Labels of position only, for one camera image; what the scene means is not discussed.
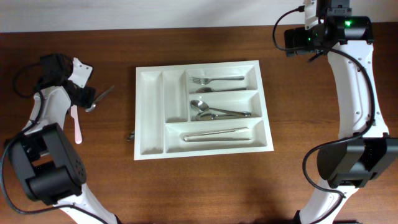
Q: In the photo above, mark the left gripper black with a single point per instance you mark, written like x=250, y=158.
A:
x=87, y=98

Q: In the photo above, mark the white plastic cutlery tray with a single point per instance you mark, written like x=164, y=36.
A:
x=164, y=116

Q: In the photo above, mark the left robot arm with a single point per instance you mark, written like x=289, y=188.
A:
x=46, y=164

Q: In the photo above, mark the small steel teaspoon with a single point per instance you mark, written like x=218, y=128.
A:
x=131, y=136
x=99, y=98

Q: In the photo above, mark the steel fork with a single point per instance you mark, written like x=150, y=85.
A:
x=205, y=81
x=209, y=90

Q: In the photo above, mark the large steel spoon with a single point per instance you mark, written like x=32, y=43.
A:
x=201, y=107
x=212, y=116

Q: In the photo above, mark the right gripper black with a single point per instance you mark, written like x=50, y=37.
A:
x=300, y=35

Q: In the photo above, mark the steel tongs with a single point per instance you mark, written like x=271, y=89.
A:
x=233, y=134

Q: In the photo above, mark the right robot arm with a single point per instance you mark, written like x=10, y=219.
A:
x=364, y=148

